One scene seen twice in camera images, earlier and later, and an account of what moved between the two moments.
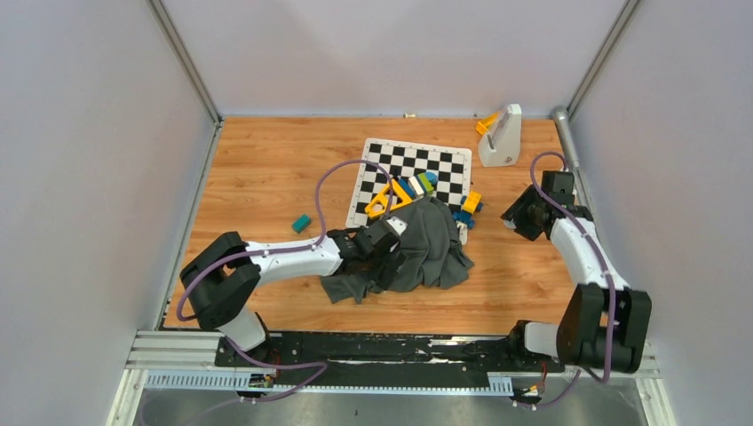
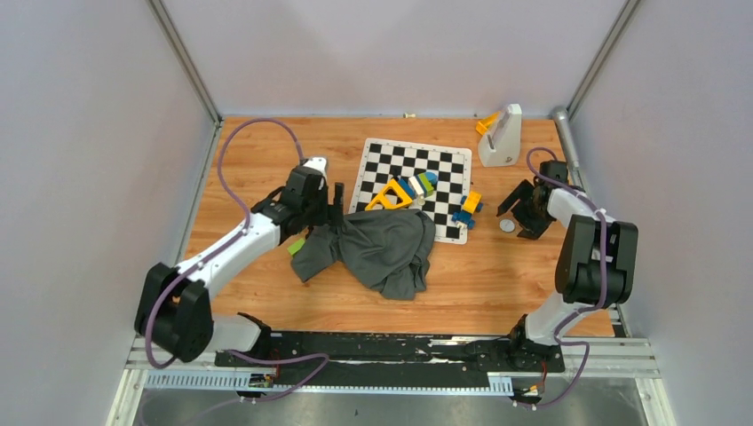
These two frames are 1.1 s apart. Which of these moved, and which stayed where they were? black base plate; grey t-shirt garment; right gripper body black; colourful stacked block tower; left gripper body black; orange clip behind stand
Moved: grey t-shirt garment; left gripper body black
Stayed: right gripper body black; black base plate; colourful stacked block tower; orange clip behind stand
